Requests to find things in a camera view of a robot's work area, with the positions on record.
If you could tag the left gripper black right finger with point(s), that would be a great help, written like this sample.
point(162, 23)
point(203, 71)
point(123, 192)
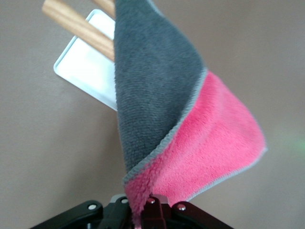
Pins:
point(186, 214)

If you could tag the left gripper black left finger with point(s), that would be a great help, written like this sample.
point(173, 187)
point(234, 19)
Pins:
point(90, 214)

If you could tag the pink and grey towel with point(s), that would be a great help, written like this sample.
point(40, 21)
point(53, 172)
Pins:
point(155, 71)

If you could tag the white rack with wooden bars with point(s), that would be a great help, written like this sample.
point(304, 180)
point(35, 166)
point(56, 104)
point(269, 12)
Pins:
point(81, 66)

